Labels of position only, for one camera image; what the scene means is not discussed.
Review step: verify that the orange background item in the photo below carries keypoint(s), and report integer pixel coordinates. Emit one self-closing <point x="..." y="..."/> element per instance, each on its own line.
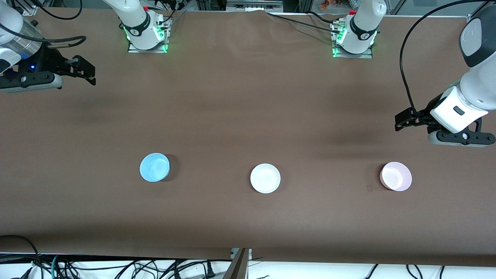
<point x="333" y="4"/>

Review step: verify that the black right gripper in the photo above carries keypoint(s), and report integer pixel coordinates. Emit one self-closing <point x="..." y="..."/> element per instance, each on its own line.
<point x="52" y="62"/>

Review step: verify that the silver aluminium frame bar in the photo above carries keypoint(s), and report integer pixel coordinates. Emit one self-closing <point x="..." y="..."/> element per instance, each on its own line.
<point x="254" y="4"/>

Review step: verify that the grey metal pole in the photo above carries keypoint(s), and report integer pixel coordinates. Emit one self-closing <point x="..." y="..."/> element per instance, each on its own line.
<point x="236" y="267"/>

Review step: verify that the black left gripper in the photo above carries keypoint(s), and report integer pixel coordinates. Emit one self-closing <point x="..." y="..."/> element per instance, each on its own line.
<point x="421" y="115"/>

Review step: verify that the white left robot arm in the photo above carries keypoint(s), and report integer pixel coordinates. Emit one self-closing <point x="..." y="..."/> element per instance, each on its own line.
<point x="476" y="89"/>

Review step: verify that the blue plastic bowl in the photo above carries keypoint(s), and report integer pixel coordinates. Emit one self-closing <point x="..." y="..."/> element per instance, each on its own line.
<point x="154" y="167"/>

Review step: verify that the pink plastic bowl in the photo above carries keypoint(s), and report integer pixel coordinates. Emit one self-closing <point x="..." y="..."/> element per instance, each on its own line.
<point x="395" y="176"/>

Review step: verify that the black power plug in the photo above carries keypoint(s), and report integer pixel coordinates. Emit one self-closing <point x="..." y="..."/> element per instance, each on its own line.
<point x="210" y="269"/>

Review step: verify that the white plastic bowl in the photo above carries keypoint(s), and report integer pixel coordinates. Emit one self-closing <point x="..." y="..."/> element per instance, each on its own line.
<point x="265" y="178"/>

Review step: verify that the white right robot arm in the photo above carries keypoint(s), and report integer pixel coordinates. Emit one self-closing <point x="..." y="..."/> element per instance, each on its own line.
<point x="135" y="19"/>

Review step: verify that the brown table cover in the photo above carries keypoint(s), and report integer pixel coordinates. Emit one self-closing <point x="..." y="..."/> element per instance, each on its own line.
<point x="248" y="97"/>

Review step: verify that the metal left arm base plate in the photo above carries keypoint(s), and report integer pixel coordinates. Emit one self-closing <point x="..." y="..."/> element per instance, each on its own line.
<point x="364" y="55"/>

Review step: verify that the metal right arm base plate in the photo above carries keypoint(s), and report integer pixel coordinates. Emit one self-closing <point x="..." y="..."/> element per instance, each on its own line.
<point x="135" y="50"/>

